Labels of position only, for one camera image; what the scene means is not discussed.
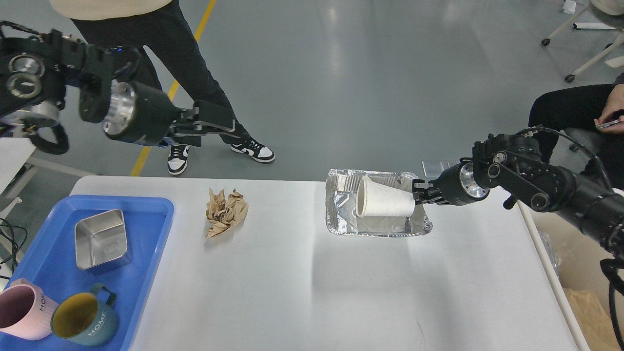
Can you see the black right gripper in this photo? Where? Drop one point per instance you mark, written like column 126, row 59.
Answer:
column 456, row 184

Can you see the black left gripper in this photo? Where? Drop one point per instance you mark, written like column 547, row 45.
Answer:
column 143, row 115

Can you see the white paper cup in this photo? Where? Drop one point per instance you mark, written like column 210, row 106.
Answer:
column 376, row 200

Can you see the brown paper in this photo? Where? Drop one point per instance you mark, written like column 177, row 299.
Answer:
column 225, row 212

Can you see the aluminium foil tray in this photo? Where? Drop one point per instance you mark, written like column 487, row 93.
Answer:
column 340, row 203

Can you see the square stainless steel tin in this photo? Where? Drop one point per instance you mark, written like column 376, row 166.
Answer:
column 101, row 242

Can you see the teal mug yellow inside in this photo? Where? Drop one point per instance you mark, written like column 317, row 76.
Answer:
column 87, row 318

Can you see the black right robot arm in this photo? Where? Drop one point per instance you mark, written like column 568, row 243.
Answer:
column 513, row 162

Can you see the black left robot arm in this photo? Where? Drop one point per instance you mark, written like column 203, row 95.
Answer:
column 35, row 72

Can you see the clear floor plate left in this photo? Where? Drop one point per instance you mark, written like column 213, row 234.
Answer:
column 433, row 169

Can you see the standing person in black trousers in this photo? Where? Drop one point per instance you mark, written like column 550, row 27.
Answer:
column 156, row 24

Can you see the white plastic bin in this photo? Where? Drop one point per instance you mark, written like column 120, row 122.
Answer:
column 571, row 261

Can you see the seated person in black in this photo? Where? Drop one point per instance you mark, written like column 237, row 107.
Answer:
column 586, row 107

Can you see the smartphone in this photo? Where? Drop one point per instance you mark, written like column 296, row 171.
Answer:
column 608, row 124

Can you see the white side table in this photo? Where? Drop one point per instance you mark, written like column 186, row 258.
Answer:
column 19, row 164

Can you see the blue plastic tray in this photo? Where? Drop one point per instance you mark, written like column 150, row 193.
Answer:
column 50, row 260

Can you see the white office chair right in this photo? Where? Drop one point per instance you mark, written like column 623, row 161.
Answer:
column 592, row 33

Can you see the pink mug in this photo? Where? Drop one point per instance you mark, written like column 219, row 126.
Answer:
column 25, row 311

